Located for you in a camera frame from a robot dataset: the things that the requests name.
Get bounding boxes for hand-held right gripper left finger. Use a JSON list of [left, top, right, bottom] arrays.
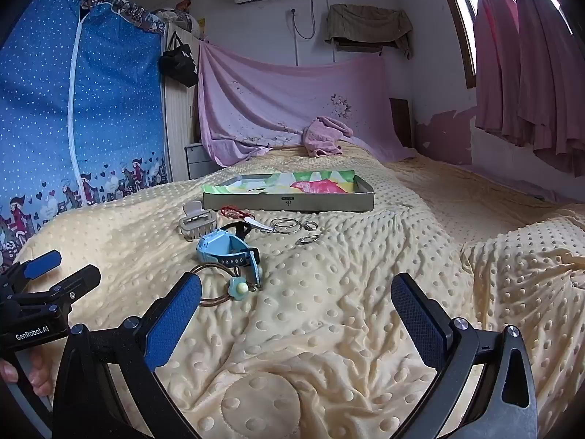
[[55, 272, 204, 439]]

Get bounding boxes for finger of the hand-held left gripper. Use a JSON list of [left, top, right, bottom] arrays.
[[9, 264, 102, 316], [0, 250, 62, 292]]

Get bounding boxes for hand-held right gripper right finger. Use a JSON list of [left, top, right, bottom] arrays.
[[390, 273, 540, 439]]

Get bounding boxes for brown cord bracelet with beads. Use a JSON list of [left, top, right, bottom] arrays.
[[196, 263, 263, 307]]

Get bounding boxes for blue smartwatch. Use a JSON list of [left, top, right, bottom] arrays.
[[196, 231, 262, 290]]

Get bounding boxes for beige hair claw clip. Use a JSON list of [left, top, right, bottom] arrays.
[[178, 201, 216, 241]]

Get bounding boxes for black hair tie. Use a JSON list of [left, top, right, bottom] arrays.
[[222, 221, 250, 241]]

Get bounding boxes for white hair clip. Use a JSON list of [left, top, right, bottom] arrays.
[[240, 214, 273, 232]]

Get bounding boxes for cardboard box with colourful lining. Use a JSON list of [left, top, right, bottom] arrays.
[[202, 170, 375, 212]]

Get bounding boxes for person's left hand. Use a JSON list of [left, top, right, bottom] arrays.
[[0, 350, 52, 398]]

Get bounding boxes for grey drawer unit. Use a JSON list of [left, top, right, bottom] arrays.
[[184, 142, 218, 181]]

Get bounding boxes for blue dotted fabric wardrobe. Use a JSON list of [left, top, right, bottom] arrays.
[[0, 0, 172, 267]]

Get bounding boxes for wooden cabinet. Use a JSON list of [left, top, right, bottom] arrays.
[[162, 23, 205, 182]]

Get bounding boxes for dark wooden board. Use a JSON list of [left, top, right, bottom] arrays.
[[389, 97, 415, 149]]

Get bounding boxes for pink towel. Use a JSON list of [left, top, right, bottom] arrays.
[[302, 116, 355, 158]]

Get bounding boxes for black bag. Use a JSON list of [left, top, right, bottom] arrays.
[[158, 32, 200, 89]]

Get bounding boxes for pink bed sheet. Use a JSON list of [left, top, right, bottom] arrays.
[[197, 41, 416, 168]]

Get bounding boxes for pink curtains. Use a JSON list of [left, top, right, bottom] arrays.
[[445, 0, 585, 177]]

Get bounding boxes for patterned cloth bundle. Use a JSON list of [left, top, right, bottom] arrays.
[[153, 0, 206, 40]]

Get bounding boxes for olive cloth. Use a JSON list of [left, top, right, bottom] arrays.
[[325, 4, 414, 60]]

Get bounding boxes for wooden window frame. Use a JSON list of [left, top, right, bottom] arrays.
[[432, 0, 479, 90]]

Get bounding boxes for air conditioner cable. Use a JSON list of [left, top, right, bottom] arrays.
[[291, 0, 317, 67]]

